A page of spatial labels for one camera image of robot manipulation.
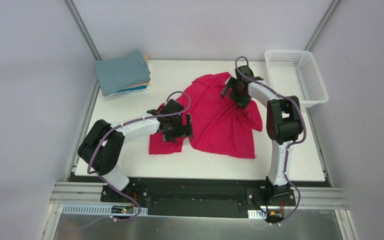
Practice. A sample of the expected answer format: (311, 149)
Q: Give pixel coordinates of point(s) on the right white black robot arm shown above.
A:
(284, 125)

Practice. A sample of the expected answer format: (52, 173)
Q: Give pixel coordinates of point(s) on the red t shirt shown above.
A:
(219, 125)

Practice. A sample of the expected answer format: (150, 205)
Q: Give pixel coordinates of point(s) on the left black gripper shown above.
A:
(183, 127)

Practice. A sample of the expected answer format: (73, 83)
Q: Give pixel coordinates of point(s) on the folded beige t shirt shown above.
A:
(146, 60)

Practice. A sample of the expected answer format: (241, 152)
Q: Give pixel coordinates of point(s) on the white plastic basket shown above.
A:
(295, 72)

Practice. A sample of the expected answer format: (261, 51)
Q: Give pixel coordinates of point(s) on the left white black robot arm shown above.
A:
(102, 146)

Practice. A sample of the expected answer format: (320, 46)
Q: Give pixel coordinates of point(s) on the folded teal t shirt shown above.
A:
(122, 72)

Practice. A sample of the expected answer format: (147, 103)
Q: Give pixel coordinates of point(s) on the left white cable duct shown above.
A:
(103, 210)

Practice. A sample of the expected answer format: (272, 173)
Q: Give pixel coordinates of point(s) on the right aluminium corner post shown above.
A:
(329, 12)

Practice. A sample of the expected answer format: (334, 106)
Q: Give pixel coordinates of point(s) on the white cable duct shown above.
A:
(257, 214)
(103, 210)

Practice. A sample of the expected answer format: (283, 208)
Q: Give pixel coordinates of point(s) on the right white cable duct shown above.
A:
(257, 214)

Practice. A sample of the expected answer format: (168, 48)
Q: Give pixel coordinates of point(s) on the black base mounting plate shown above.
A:
(203, 198)

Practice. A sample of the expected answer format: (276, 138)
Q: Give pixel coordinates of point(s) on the left aluminium corner post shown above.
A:
(77, 18)

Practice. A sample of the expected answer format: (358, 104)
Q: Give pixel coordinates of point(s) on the aluminium corner post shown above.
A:
(329, 12)
(77, 18)

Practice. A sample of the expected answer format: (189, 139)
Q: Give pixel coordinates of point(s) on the folded blue white t shirt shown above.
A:
(131, 90)

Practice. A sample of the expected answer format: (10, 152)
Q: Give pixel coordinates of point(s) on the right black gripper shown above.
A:
(233, 91)

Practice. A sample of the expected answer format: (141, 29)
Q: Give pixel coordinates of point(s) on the aluminium frame rail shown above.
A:
(323, 198)

